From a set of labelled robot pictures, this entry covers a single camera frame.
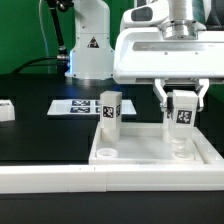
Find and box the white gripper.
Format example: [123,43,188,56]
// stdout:
[113,0,224,114]

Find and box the white square tabletop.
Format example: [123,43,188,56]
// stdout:
[89,122,204,165]

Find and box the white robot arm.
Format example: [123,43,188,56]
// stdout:
[66,0,224,110]

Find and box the white L-shaped obstacle fence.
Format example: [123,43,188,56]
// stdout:
[0,133,224,194]

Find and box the white marker sheet with tags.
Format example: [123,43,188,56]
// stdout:
[46,99,137,117]

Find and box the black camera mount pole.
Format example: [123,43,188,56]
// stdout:
[45,0,74,60]

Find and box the black cable on table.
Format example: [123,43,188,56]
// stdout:
[11,57,68,75]

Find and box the grey cable behind pole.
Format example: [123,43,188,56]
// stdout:
[38,0,51,75]

